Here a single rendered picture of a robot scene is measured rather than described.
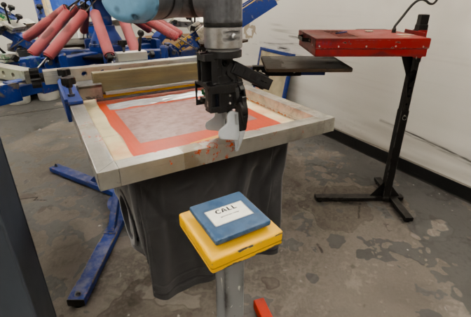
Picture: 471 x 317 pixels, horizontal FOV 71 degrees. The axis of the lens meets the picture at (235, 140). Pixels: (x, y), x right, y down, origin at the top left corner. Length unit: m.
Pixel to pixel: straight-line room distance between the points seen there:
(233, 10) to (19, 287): 0.88
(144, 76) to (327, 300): 1.28
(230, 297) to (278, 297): 1.08
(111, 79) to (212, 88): 0.61
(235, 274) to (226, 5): 0.47
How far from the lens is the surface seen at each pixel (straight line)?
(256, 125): 0.90
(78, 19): 1.84
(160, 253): 0.90
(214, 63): 0.64
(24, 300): 1.13
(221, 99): 0.65
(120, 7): 0.54
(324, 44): 1.75
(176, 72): 1.25
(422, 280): 2.00
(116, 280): 1.87
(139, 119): 0.99
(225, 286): 0.62
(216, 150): 0.70
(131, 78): 1.20
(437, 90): 2.70
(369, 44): 1.82
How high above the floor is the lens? 1.30
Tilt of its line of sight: 24 degrees down
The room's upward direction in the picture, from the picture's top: straight up
